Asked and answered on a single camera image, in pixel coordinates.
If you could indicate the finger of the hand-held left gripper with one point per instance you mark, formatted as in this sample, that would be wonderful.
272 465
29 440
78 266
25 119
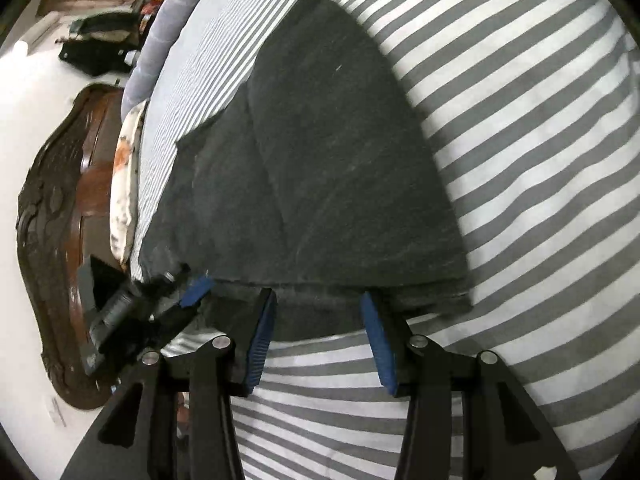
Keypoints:
197 292
170 277

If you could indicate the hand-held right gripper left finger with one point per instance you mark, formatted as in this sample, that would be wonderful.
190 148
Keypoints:
260 340

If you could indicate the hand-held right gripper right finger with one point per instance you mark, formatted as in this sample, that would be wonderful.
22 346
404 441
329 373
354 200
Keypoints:
380 345

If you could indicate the dark grey denim pants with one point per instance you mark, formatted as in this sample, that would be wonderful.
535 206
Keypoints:
340 160

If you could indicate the floral pillow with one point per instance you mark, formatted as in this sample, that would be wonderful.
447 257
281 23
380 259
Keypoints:
122 185

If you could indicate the carved dark wooden headboard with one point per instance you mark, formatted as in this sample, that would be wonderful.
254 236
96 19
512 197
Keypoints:
55 200

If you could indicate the rolled grey checked duvet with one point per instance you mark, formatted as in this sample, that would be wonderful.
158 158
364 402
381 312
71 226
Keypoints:
150 60

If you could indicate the small white house-shaped lamp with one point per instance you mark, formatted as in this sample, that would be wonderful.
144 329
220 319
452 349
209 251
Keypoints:
132 58

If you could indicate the black hanging jacket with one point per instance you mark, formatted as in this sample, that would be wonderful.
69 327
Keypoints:
95 57

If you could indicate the bed with grey striped sheet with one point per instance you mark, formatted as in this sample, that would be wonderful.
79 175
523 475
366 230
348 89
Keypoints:
525 160

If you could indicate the grey-green hanging jacket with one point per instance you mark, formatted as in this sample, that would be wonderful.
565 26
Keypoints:
107 25

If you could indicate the pile of clothes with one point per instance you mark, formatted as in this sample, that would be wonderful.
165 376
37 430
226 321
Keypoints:
149 10

